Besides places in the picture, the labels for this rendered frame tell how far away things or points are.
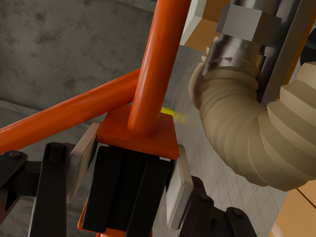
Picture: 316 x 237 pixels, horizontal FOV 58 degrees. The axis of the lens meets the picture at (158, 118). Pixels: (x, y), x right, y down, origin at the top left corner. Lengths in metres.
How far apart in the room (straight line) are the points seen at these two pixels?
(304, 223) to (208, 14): 1.28
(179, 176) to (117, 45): 9.71
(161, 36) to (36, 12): 10.29
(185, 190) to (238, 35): 0.11
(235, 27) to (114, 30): 9.57
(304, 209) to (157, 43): 1.03
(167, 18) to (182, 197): 0.11
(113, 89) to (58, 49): 10.28
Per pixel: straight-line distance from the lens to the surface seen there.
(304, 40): 0.30
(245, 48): 0.21
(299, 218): 1.19
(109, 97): 0.22
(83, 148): 0.17
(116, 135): 0.20
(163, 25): 0.19
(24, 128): 0.25
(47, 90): 11.23
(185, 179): 0.17
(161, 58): 0.19
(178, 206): 0.17
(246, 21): 0.21
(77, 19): 10.01
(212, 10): 1.91
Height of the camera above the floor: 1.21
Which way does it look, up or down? 5 degrees down
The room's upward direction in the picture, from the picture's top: 74 degrees counter-clockwise
